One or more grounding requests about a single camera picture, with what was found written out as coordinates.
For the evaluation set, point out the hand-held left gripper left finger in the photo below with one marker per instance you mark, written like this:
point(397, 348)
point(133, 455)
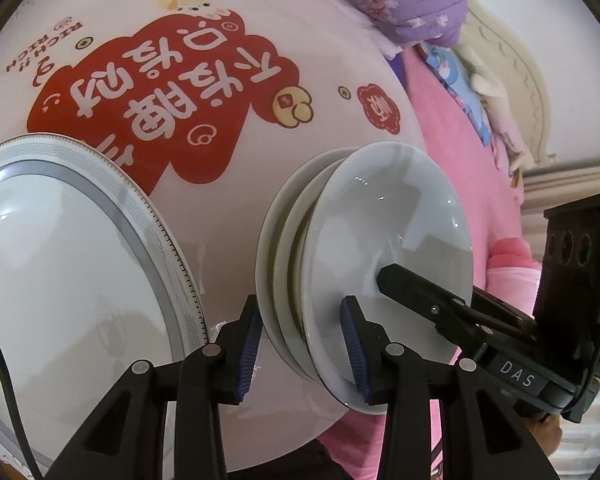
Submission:
point(250, 345)

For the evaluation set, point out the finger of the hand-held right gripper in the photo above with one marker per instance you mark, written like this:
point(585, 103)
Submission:
point(502, 315)
point(415, 290)

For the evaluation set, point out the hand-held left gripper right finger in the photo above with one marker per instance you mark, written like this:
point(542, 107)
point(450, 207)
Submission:
point(352, 350)

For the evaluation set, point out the white bowl with grey band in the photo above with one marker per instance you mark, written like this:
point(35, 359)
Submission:
point(380, 220)
point(289, 270)
point(266, 260)

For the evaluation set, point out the white plate with grey rim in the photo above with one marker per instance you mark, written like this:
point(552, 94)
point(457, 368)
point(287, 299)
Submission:
point(80, 260)

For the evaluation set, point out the person's right hand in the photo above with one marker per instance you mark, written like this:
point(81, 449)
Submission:
point(547, 437)

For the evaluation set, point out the cream plush toy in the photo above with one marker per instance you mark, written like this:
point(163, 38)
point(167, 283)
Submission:
point(505, 135)

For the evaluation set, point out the blue cartoon pillow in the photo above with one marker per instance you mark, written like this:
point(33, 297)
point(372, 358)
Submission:
point(455, 80)

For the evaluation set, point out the dark purple cloth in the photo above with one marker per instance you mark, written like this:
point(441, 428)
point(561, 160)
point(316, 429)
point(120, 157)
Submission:
point(394, 70)

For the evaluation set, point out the round pink printed table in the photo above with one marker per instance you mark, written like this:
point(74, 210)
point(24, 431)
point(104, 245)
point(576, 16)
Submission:
point(280, 110)

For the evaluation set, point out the cream bed headboard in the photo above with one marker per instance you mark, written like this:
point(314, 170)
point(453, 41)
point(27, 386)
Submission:
point(530, 85)

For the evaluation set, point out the purple floral quilt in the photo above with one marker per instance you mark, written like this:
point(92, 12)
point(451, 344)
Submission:
point(405, 0)

